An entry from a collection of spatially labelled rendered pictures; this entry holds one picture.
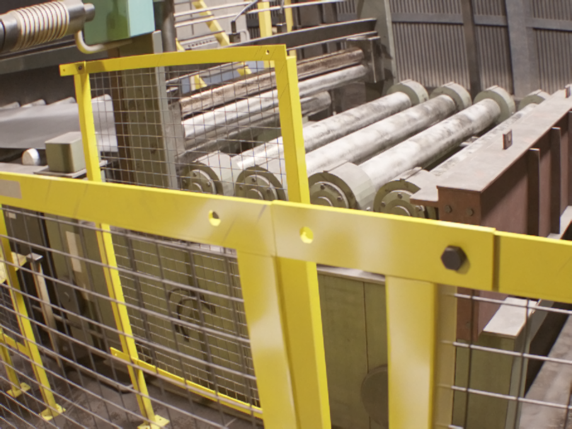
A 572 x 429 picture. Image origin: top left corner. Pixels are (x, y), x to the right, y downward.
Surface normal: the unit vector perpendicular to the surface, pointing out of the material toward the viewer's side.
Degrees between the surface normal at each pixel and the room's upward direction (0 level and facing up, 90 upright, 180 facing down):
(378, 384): 89
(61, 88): 90
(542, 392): 0
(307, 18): 90
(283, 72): 90
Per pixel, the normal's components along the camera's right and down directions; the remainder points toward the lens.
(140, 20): 0.82, 0.11
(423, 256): -0.56, 0.33
